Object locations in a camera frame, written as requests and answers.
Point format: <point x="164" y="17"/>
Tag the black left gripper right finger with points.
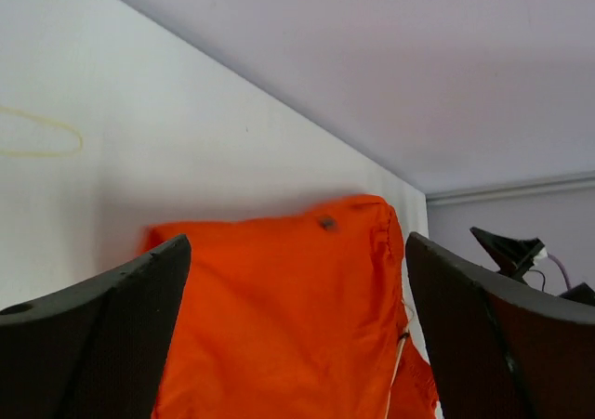
<point x="499" y="348"/>

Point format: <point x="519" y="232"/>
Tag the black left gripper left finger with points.
<point x="96" y="349"/>

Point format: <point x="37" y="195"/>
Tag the orange shorts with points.
<point x="295" y="317"/>

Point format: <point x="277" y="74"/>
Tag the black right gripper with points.
<point x="516" y="257"/>

